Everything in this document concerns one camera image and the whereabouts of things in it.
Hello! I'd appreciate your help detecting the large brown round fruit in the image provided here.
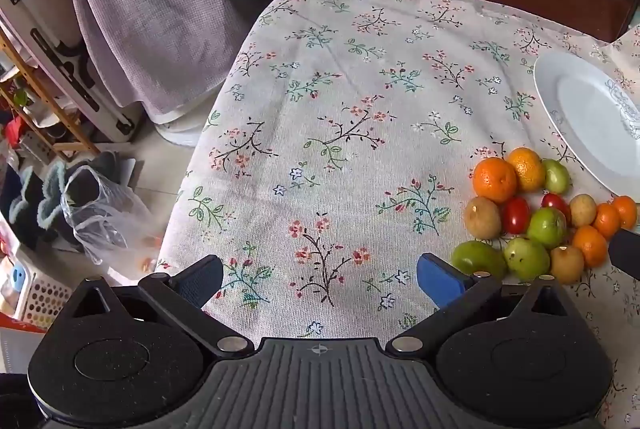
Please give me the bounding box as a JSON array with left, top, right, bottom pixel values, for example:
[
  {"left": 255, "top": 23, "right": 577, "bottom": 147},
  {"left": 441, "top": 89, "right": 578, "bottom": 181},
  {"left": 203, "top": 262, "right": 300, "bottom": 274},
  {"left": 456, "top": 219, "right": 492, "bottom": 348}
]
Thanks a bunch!
[{"left": 464, "top": 196, "right": 502, "bottom": 241}]

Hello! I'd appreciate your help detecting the white folded board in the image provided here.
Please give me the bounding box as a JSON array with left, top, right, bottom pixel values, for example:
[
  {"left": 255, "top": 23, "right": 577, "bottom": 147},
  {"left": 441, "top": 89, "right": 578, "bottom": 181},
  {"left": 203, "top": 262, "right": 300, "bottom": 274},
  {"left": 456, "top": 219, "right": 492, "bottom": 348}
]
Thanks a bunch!
[{"left": 0, "top": 0, "right": 142, "bottom": 144}]

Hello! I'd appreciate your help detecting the lavender plaid cloth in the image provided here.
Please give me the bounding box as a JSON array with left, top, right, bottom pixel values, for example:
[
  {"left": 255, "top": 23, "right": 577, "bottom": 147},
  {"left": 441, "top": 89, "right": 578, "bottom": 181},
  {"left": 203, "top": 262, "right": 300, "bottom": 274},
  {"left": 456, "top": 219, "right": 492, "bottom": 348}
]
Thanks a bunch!
[{"left": 39, "top": 0, "right": 275, "bottom": 120}]

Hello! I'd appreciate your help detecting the red cherry tomato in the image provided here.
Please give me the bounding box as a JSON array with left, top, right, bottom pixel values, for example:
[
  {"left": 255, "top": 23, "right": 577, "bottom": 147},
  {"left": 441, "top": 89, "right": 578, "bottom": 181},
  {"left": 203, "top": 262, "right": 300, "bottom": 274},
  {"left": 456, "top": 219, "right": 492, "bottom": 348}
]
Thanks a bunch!
[
  {"left": 541, "top": 192, "right": 572, "bottom": 226},
  {"left": 501, "top": 197, "right": 532, "bottom": 235}
]

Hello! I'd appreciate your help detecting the small green jujube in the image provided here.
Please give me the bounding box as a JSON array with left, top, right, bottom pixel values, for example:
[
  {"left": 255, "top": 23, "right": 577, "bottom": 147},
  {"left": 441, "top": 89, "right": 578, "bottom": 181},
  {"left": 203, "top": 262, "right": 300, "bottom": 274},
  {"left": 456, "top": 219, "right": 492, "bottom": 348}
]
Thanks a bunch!
[{"left": 542, "top": 159, "right": 572, "bottom": 194}]

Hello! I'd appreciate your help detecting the floral tablecloth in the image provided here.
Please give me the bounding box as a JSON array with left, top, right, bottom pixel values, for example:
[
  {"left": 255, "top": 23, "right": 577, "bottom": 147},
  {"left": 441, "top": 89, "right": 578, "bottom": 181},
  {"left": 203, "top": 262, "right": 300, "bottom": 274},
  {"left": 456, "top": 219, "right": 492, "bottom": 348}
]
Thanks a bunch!
[{"left": 155, "top": 0, "right": 640, "bottom": 429}]

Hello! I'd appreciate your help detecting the small pale brown fruit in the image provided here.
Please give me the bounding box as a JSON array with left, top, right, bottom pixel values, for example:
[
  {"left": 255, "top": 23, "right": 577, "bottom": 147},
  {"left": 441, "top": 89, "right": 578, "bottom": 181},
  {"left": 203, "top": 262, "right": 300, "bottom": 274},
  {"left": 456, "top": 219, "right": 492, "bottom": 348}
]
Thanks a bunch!
[{"left": 569, "top": 194, "right": 598, "bottom": 228}]

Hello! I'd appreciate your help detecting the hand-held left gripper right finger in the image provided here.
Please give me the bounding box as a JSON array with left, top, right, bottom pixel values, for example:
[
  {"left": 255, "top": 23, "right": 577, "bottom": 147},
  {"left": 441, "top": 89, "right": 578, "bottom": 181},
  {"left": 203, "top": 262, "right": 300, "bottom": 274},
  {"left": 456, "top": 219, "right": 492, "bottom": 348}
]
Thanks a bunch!
[{"left": 385, "top": 253, "right": 576, "bottom": 356}]

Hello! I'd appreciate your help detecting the clear plastic bag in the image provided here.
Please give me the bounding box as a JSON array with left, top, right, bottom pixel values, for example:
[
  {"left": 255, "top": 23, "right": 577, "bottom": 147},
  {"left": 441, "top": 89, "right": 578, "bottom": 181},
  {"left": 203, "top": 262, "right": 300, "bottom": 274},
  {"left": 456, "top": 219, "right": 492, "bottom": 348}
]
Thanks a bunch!
[{"left": 60, "top": 165, "right": 165, "bottom": 271}]

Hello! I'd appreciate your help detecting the white perforated basket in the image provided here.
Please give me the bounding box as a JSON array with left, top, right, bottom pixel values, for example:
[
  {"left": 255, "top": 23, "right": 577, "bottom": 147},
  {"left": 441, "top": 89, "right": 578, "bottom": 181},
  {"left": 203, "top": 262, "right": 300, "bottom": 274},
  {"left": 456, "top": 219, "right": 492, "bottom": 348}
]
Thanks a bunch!
[{"left": 12, "top": 271, "right": 76, "bottom": 327}]

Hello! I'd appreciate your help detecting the wooden rack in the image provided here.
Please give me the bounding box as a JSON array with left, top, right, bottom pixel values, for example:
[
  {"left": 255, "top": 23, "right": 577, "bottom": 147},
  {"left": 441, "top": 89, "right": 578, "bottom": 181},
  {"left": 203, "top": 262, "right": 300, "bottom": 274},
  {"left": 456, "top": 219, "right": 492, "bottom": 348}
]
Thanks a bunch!
[{"left": 0, "top": 28, "right": 102, "bottom": 162}]

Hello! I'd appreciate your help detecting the white round base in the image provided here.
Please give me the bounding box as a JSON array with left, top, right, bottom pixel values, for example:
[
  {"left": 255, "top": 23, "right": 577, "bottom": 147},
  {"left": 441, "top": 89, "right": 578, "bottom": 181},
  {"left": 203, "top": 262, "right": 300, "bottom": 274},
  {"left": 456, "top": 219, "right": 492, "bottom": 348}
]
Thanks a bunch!
[{"left": 151, "top": 108, "right": 217, "bottom": 148}]

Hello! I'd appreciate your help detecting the blue fuzzy slipper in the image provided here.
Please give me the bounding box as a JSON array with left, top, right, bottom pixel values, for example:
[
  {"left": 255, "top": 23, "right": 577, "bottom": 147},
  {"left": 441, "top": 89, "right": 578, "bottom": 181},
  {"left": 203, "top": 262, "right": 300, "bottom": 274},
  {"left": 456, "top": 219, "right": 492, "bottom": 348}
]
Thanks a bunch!
[
  {"left": 7, "top": 166, "right": 46, "bottom": 235},
  {"left": 39, "top": 160, "right": 68, "bottom": 230}
]

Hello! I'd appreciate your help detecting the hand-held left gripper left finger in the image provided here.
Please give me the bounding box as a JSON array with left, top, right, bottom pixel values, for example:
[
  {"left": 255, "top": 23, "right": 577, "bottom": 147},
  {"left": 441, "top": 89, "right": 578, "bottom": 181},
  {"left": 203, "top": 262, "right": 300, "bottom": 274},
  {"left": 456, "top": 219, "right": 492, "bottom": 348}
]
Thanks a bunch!
[{"left": 67, "top": 254, "right": 251, "bottom": 356}]

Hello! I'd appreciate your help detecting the large light orange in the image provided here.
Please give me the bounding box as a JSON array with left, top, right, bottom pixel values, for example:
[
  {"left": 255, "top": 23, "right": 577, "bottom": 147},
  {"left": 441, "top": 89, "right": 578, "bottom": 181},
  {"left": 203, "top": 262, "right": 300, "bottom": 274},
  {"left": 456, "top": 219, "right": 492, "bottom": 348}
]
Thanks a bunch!
[{"left": 505, "top": 147, "right": 547, "bottom": 192}]

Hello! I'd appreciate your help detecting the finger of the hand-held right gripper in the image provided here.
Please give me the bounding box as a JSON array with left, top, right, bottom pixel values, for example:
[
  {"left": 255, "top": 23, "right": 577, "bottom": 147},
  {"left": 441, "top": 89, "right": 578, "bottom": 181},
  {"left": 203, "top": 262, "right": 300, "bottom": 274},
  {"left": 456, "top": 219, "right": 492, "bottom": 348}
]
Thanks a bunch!
[{"left": 608, "top": 229, "right": 640, "bottom": 281}]

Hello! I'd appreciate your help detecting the large dark orange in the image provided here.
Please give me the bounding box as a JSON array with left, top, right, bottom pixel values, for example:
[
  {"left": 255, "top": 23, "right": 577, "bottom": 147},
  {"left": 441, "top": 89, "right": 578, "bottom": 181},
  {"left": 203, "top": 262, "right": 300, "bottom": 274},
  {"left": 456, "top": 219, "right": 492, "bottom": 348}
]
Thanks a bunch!
[{"left": 472, "top": 157, "right": 518, "bottom": 204}]

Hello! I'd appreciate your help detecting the amber brown round fruit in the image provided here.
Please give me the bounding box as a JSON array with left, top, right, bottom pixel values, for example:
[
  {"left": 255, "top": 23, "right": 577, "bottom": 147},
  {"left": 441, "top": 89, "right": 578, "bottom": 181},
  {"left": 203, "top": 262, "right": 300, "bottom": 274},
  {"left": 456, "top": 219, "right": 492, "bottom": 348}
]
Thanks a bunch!
[{"left": 549, "top": 245, "right": 586, "bottom": 286}]

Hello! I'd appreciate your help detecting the white plate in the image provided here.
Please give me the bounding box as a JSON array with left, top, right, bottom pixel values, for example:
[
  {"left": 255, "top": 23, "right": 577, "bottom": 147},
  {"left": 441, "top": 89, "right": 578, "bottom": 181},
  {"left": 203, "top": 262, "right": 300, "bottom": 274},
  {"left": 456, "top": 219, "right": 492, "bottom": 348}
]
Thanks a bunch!
[{"left": 532, "top": 51, "right": 640, "bottom": 204}]

